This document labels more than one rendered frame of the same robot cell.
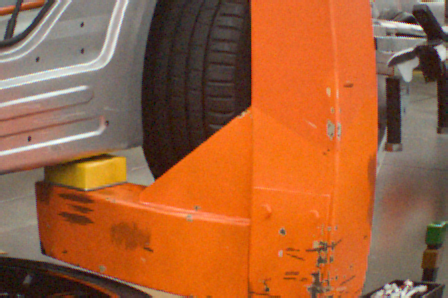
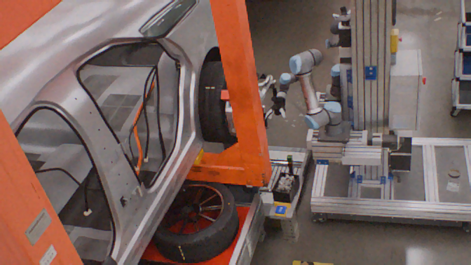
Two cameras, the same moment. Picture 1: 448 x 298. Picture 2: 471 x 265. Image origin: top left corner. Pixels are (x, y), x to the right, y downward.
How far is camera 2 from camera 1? 2.38 m
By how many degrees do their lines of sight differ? 30
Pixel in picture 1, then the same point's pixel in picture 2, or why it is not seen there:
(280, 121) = (247, 153)
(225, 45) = (219, 118)
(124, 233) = (212, 172)
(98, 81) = (195, 141)
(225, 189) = (235, 162)
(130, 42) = (197, 126)
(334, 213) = (263, 167)
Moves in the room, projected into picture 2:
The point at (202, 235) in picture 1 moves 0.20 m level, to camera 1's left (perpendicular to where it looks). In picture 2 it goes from (233, 172) to (207, 180)
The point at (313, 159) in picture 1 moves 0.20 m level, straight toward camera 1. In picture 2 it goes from (256, 159) to (263, 177)
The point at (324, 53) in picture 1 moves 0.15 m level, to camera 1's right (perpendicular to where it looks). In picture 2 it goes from (256, 141) to (277, 134)
